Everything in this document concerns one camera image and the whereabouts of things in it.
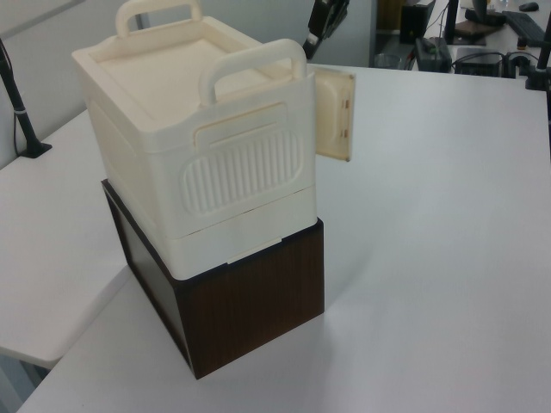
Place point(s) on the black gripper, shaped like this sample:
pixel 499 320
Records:
pixel 329 15

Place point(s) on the cream cabinet door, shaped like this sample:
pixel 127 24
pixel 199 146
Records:
pixel 333 112

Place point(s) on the cream plastic cabinet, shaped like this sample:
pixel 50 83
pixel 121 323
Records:
pixel 193 150

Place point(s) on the clear drinking glass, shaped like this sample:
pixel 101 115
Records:
pixel 387 61

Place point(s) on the black monitor stand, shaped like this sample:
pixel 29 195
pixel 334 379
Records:
pixel 452 21

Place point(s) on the black mini computer box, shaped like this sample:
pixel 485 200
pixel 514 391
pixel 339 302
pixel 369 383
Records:
pixel 478 62

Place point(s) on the black keyboard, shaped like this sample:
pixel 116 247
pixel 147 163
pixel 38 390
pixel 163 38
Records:
pixel 523 26

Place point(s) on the grey computer mouse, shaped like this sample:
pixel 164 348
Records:
pixel 528 6

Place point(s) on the black clamp stand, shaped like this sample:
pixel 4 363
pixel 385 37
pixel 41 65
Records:
pixel 540 64

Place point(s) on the dark brown wooden drawer box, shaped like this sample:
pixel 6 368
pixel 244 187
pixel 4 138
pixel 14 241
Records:
pixel 254 301

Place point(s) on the black camera pole with clamp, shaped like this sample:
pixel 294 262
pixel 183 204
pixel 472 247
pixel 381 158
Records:
pixel 17 107

